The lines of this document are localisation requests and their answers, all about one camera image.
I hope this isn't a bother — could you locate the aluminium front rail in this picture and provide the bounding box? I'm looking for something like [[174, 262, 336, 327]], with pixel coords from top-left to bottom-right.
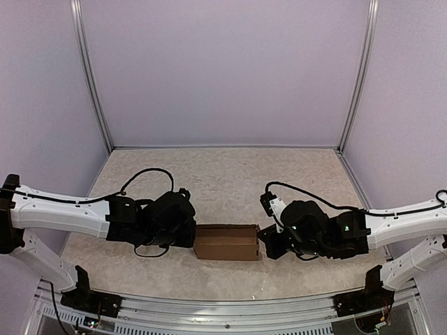
[[27, 275, 430, 335]]

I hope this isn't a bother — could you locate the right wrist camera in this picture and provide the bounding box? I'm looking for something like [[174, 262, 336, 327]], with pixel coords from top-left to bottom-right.
[[260, 191, 286, 233]]

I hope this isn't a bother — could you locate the brown cardboard box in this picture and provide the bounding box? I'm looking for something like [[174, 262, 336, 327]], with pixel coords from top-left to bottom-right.
[[193, 224, 261, 262]]

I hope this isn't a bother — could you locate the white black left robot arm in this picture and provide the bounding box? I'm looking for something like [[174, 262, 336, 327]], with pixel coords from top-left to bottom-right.
[[1, 174, 196, 311]]

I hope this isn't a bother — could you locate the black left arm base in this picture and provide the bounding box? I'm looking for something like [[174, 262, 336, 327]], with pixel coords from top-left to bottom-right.
[[61, 265, 123, 318]]

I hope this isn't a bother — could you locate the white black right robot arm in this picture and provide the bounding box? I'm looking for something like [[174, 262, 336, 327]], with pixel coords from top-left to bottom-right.
[[258, 190, 446, 310]]

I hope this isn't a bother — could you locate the left aluminium frame post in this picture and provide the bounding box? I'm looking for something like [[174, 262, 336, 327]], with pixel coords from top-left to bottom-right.
[[70, 0, 115, 155]]

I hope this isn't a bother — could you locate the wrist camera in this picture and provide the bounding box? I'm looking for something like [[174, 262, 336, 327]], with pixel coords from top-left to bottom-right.
[[260, 191, 286, 233], [177, 188, 191, 200]]

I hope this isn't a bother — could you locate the aluminium frame post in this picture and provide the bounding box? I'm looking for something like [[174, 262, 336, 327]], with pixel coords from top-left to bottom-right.
[[70, 0, 115, 155], [337, 0, 379, 156]]

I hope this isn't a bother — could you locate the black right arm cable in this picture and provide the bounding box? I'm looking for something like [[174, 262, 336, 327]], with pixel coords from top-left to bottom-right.
[[264, 180, 447, 212]]

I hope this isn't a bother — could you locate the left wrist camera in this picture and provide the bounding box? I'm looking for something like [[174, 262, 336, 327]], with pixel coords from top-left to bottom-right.
[[177, 188, 191, 200]]

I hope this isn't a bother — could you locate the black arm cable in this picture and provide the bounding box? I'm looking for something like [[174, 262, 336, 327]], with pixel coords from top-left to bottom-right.
[[264, 180, 447, 212], [118, 167, 175, 259]]

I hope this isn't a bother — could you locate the right aluminium frame post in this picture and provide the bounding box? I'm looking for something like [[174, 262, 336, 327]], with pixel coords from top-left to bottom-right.
[[337, 0, 379, 156]]

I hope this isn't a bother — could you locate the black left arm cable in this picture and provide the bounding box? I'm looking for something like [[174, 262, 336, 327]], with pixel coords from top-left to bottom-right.
[[118, 167, 175, 259]]

